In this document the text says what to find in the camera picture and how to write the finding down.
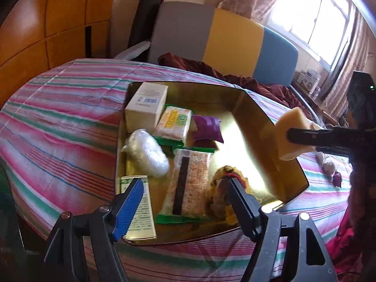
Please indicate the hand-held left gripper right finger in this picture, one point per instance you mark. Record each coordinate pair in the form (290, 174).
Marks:
(242, 208)

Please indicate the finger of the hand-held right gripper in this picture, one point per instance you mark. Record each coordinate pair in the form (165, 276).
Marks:
(317, 139)

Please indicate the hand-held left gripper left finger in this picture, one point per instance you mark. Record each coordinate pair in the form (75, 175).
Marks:
(129, 208)

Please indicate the small green carton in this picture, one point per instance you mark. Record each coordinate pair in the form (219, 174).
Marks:
(141, 220)

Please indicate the yellow plush toy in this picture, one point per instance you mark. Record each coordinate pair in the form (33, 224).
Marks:
(218, 191)

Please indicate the yellow sponge block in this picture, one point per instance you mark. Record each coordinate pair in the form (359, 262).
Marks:
(290, 123)

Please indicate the gold tin box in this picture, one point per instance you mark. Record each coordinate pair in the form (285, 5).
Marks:
(255, 152)

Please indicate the rice cracker packet green ends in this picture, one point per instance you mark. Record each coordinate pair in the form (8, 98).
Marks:
(191, 182)

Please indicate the clear packet white contents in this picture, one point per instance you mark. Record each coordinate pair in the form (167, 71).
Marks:
(147, 152)

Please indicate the purple snack packet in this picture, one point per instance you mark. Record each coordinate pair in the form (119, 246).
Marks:
(207, 127)

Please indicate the rice cracker packet orange print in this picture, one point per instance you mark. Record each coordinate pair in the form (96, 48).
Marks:
(173, 122)

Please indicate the person's right forearm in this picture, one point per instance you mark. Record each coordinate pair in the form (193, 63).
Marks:
(364, 211)

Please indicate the pink plastic cup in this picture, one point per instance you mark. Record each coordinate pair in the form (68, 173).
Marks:
(328, 166)

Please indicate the wooden side table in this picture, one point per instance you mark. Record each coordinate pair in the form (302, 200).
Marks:
(320, 105)

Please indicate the small maroon object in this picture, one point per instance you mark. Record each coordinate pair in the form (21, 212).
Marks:
(337, 179)

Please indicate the white appliance box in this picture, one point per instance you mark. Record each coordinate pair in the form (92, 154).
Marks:
(308, 79)

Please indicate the maroon blanket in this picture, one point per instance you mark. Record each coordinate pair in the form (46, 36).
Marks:
(249, 85)

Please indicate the window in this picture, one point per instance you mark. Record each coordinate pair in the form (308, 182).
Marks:
(311, 20)

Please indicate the red cloth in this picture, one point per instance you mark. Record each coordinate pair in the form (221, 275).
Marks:
(346, 241)

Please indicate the white cardboard box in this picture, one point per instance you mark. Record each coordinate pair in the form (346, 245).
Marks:
(147, 102)

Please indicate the striped blanket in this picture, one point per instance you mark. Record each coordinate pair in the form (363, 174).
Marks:
(58, 123)

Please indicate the grey yellow blue sofa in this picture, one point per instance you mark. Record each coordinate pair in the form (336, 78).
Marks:
(229, 41)

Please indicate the black panel behind sofa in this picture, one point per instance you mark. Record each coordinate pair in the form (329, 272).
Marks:
(147, 17)

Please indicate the wooden wardrobe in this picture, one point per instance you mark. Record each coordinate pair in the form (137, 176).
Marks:
(44, 20)

